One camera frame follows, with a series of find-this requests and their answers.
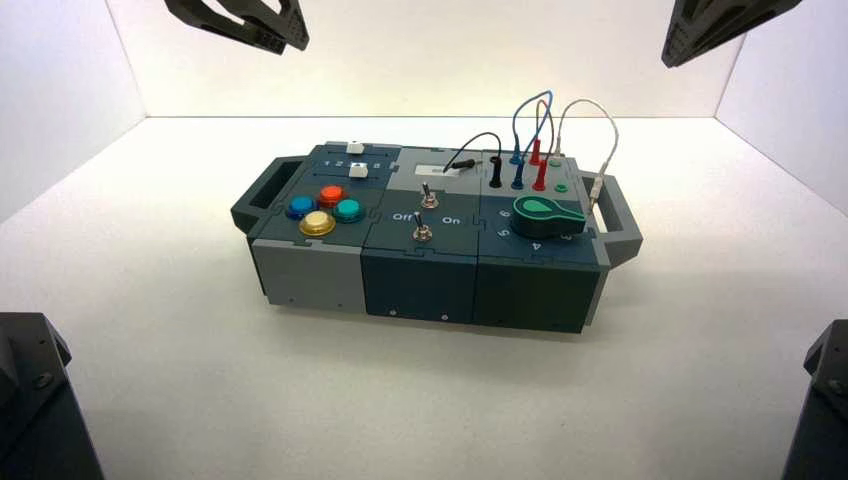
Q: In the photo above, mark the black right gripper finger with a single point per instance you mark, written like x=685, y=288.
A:
x=702, y=33

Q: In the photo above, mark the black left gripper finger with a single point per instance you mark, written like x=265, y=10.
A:
x=288, y=23
x=199, y=13

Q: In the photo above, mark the dark knob with green pointer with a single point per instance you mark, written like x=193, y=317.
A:
x=546, y=215

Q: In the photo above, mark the white slider with down arrow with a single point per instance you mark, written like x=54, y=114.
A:
x=356, y=147

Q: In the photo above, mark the white slider with up arrow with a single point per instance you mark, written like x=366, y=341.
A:
x=358, y=171

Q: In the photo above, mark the orange push button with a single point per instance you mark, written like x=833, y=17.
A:
x=331, y=195

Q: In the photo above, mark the blue push button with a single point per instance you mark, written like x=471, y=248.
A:
x=301, y=206

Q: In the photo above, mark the teal push button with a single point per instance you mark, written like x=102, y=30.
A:
x=348, y=210

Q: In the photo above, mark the yellow push button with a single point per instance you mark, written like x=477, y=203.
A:
x=316, y=223

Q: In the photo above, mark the white digital display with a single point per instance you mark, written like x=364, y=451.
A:
x=437, y=170

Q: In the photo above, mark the teal and grey task box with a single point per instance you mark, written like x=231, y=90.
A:
x=417, y=278

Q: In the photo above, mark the metal toggle switch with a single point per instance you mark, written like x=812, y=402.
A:
x=420, y=230
x=429, y=197

